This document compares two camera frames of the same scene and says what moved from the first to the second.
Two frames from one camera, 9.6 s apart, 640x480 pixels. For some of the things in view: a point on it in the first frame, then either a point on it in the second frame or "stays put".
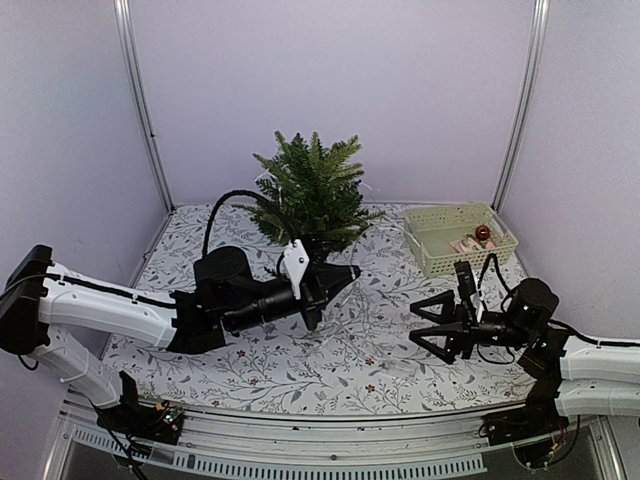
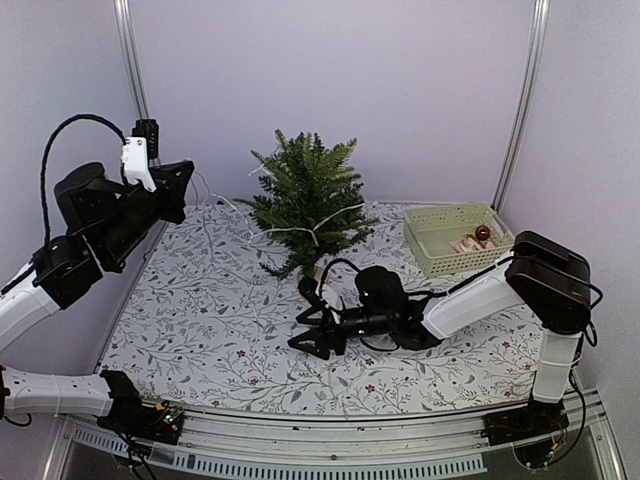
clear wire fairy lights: (276, 189) → (311, 229)
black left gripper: (328, 280) → (173, 187)
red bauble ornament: (482, 232) stays put
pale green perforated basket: (445, 235) stays put
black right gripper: (462, 334) → (318, 335)
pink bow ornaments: (467, 244) stays put
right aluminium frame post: (526, 103) stays put
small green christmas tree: (310, 195) stays put
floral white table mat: (361, 361) stays put
